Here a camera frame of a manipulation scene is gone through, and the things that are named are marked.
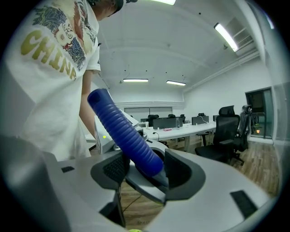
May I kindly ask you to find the person's head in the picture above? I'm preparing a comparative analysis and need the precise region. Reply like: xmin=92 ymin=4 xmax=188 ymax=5
xmin=90 ymin=0 xmax=139 ymax=21

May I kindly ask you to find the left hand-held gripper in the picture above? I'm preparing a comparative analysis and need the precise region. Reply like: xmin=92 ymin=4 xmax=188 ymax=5
xmin=93 ymin=108 xmax=170 ymax=204

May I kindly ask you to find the dark glass balcony door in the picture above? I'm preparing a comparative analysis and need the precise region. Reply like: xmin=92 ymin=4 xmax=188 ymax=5
xmin=245 ymin=87 xmax=274 ymax=139

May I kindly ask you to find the wooden floor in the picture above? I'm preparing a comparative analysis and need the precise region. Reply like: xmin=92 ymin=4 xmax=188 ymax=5
xmin=89 ymin=135 xmax=281 ymax=231

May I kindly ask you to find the black mesh office chair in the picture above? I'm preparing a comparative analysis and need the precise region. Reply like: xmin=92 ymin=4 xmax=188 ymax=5
xmin=195 ymin=105 xmax=245 ymax=166

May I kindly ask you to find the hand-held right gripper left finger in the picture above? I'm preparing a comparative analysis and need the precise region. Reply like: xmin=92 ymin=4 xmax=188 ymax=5
xmin=43 ymin=150 xmax=131 ymax=232

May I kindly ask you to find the person's left forearm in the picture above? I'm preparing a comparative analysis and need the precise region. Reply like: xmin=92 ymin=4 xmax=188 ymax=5
xmin=79 ymin=69 xmax=100 ymax=139

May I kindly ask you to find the person's white printed t-shirt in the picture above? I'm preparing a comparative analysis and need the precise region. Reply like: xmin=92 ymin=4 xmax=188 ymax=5
xmin=4 ymin=0 xmax=102 ymax=159

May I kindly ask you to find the ceiling air vent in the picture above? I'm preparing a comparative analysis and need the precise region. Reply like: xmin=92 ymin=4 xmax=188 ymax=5
xmin=226 ymin=17 xmax=254 ymax=56

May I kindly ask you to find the blue mop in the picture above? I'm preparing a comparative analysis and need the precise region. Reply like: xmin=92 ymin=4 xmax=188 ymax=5
xmin=87 ymin=88 xmax=165 ymax=179

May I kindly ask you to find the long white curved desk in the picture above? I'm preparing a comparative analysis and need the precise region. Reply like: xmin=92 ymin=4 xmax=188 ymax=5
xmin=85 ymin=121 xmax=217 ymax=142

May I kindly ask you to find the grey jacket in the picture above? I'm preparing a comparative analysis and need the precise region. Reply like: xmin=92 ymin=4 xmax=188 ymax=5
xmin=239 ymin=105 xmax=252 ymax=136

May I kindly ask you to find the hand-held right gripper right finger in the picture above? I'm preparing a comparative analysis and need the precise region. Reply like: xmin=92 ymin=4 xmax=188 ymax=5
xmin=145 ymin=148 xmax=272 ymax=232

